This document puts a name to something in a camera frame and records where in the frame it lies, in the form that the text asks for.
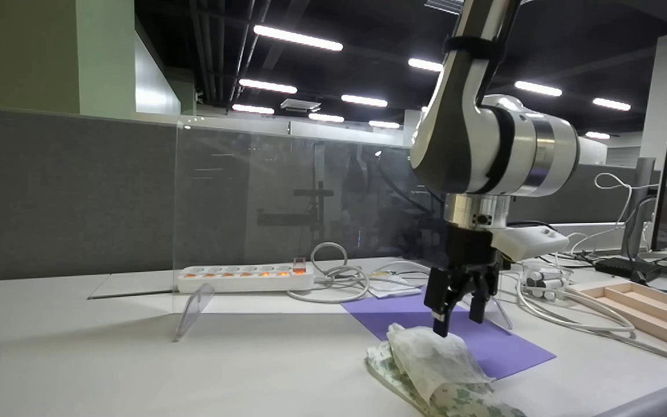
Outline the white power strip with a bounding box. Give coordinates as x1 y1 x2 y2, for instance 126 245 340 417
175 262 317 296

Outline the coiled white cable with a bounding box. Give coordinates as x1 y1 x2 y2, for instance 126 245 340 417
286 239 433 306

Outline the white green floral cloth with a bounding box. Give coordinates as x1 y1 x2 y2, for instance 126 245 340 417
362 322 536 417

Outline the grey monitor stand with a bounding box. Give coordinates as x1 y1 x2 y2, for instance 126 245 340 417
622 156 661 262

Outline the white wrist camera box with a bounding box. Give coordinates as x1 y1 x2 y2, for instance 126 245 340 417
491 222 575 263

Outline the clear acrylic countertop shield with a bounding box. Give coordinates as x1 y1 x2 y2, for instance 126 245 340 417
166 114 450 344

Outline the ceiling strip light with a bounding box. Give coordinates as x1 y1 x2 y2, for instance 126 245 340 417
230 101 279 117
305 111 347 125
405 55 447 76
591 95 635 116
237 76 302 98
339 92 392 111
513 79 566 99
250 21 347 55

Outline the long white cable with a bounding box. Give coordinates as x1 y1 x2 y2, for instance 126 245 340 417
513 262 640 343

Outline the wooden tray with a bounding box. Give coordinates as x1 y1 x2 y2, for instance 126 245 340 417
580 279 667 364

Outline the green building column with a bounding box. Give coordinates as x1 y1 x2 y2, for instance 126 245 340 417
0 0 140 121

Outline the purple mat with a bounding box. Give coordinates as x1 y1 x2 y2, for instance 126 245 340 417
340 290 558 383

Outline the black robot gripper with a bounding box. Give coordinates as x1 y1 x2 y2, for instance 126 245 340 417
422 220 505 341

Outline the grey table edge rail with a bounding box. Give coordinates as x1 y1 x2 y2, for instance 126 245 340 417
593 383 667 417

